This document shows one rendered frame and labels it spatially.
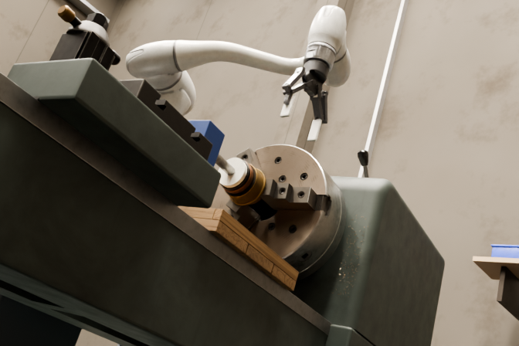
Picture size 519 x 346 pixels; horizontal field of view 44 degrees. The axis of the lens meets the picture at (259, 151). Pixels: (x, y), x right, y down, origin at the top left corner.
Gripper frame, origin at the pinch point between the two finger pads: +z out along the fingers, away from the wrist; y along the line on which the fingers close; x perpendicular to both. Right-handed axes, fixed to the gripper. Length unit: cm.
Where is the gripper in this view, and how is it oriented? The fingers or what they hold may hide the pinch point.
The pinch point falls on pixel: (299, 125)
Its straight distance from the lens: 180.9
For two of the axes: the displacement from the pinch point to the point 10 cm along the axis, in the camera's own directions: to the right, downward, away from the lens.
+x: 7.5, -0.6, -6.6
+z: -2.8, 8.7, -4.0
